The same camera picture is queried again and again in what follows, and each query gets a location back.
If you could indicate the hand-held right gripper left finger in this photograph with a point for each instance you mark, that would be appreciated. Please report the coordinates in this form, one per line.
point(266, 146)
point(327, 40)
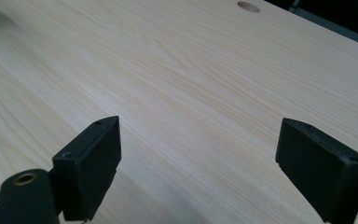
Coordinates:
point(88, 168)

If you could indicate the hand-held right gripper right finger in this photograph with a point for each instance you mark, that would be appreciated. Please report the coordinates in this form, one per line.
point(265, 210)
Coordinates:
point(320, 169)

